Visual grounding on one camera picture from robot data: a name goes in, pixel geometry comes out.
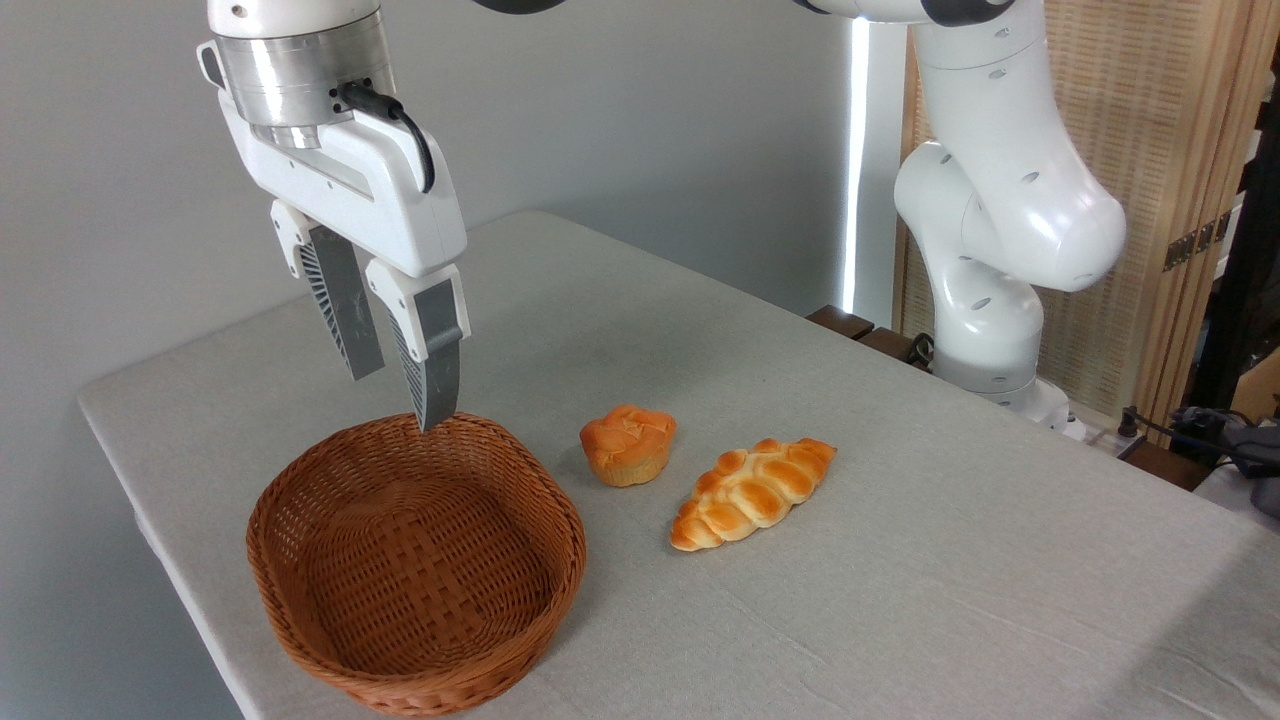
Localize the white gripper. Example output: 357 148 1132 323
218 90 472 433

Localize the orange muffin-shaped bread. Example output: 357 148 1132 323
579 404 678 489

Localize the brown woven wicker basket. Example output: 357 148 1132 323
246 411 588 718

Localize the golden braided bread loaf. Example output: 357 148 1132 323
669 437 838 553

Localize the dark brown wooden block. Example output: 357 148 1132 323
806 305 877 342
858 327 933 373

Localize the grey table cloth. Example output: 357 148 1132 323
78 209 1280 720

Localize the bamboo folding screen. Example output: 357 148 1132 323
893 0 1280 433

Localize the black metal screen hinge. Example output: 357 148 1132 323
1163 211 1233 273

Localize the grey fabric bag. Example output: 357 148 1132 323
1212 420 1280 519

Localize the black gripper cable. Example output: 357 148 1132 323
340 81 438 195

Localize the black cable bundle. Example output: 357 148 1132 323
1114 404 1280 479

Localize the black vertical post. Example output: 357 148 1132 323
1190 45 1280 412

